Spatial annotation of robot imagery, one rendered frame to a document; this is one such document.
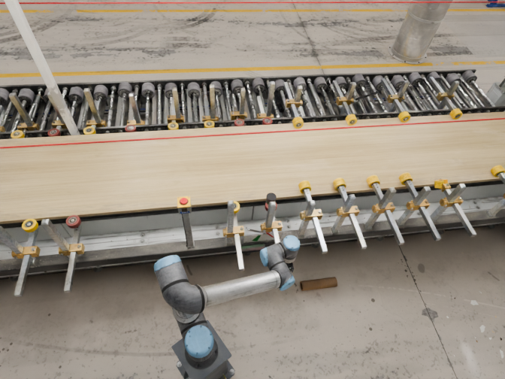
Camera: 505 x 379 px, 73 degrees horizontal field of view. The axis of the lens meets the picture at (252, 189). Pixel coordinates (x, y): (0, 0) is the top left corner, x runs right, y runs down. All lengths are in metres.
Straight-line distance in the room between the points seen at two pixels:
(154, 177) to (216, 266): 1.03
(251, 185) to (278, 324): 1.16
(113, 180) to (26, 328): 1.36
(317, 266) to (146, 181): 1.64
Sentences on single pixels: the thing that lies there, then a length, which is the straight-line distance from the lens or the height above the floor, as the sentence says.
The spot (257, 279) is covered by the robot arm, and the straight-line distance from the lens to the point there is 1.64.
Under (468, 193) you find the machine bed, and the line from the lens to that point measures 3.21.
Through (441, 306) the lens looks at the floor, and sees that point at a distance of 3.44.
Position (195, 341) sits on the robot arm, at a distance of 1.97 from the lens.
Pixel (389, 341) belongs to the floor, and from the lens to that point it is 3.13.
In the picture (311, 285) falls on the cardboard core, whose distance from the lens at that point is 2.98.
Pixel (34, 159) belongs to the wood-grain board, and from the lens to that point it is 2.82.
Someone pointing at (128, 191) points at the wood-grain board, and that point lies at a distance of 2.42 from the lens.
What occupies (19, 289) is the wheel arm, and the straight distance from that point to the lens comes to 2.36.
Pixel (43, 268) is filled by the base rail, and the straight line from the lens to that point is 2.57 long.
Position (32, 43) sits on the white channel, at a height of 1.60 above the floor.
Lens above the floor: 2.79
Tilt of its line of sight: 53 degrees down
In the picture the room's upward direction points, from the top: 7 degrees clockwise
